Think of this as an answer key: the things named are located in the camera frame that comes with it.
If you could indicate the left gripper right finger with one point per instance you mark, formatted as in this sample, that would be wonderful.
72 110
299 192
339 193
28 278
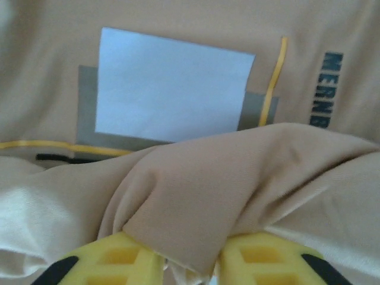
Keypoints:
267 264

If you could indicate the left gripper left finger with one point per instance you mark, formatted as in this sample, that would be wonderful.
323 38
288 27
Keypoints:
118 264

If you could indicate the tan orange t-shirt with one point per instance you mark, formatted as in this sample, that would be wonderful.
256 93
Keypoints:
190 184

